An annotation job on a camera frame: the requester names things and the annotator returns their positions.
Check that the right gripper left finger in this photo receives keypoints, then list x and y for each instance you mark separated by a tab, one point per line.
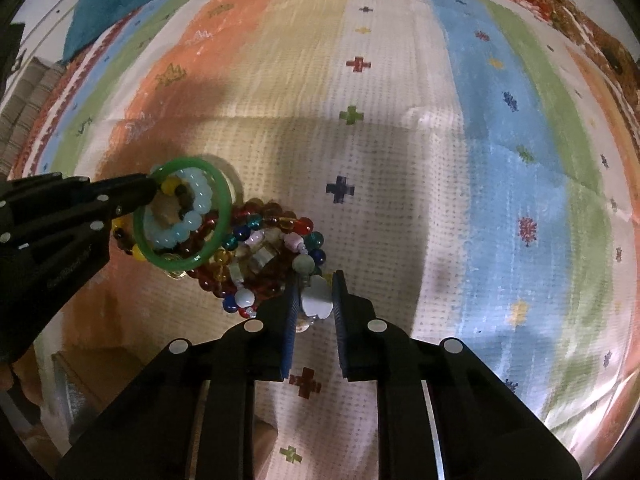
190	412

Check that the striped colourful mat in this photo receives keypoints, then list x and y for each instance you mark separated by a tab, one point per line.
473	166

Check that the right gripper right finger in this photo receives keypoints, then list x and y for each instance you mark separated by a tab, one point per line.
442	413

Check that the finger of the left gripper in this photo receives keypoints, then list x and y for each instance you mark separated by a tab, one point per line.
120	193

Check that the green jade bangle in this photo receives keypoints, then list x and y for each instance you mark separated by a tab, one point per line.
159	175

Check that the grey striped cushion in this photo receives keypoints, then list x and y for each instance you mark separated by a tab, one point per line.
23	108

